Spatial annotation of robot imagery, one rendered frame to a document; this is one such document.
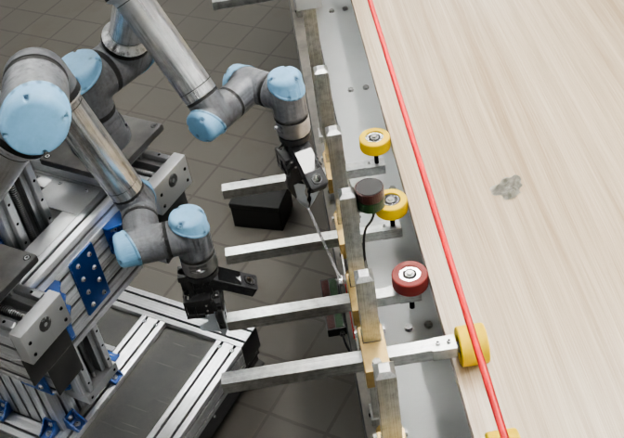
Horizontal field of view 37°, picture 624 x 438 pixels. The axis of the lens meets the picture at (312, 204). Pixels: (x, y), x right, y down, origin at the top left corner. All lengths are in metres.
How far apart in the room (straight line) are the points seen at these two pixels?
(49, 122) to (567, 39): 1.62
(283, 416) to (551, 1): 1.50
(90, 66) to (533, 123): 1.11
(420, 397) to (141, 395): 0.98
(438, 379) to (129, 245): 0.80
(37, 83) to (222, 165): 2.29
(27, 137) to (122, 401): 1.36
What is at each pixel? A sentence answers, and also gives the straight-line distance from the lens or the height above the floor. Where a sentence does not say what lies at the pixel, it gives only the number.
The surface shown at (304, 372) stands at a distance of 1.86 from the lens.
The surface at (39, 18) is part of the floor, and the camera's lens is 5.33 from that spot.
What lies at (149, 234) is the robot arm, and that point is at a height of 1.16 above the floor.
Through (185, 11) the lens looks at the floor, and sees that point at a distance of 5.04.
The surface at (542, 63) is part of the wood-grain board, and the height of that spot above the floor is 0.90.
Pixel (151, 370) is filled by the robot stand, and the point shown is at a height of 0.21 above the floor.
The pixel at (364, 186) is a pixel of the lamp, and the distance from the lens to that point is 1.95.
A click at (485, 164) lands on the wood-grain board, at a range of 2.35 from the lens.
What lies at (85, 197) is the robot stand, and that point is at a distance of 2.40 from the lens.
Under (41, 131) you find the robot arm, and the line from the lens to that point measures 1.68.
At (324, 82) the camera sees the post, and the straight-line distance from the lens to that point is 2.36.
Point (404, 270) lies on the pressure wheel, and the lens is 2.09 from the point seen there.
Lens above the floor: 2.40
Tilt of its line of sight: 41 degrees down
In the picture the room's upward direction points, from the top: 9 degrees counter-clockwise
